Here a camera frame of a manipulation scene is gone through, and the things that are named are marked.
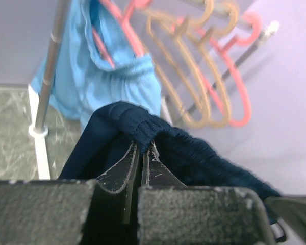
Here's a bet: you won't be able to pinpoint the light blue shorts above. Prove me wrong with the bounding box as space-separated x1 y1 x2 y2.
30 0 162 128

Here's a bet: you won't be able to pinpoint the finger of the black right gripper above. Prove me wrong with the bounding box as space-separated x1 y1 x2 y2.
264 195 306 242

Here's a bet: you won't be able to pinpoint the beige hanger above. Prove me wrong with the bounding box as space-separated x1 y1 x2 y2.
172 1 239 127
145 0 215 130

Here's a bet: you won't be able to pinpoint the metal clothes rack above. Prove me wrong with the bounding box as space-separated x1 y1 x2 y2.
29 1 279 180

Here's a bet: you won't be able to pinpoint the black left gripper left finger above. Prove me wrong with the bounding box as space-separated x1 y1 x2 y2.
96 143 139 193

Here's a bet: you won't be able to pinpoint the pink empty hanger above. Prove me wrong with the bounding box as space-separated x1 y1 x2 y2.
182 13 262 128

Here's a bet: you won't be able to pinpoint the beige hanger left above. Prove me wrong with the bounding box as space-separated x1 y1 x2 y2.
145 0 215 130

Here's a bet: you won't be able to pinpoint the beige hanger right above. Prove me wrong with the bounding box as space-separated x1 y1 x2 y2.
172 1 239 127

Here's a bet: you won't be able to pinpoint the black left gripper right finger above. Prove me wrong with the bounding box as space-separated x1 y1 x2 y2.
141 146 187 188

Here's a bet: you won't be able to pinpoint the navy blue shorts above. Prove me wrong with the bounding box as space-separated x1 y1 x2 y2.
60 101 278 199

